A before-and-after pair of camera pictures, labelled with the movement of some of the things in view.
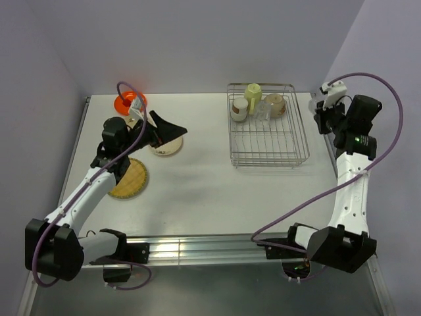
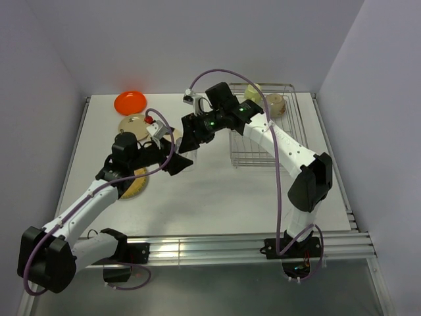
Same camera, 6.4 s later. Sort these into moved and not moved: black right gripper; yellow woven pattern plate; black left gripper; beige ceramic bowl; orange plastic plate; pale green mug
Moved: black right gripper; black left gripper
Not moved: orange plastic plate; beige ceramic bowl; pale green mug; yellow woven pattern plate
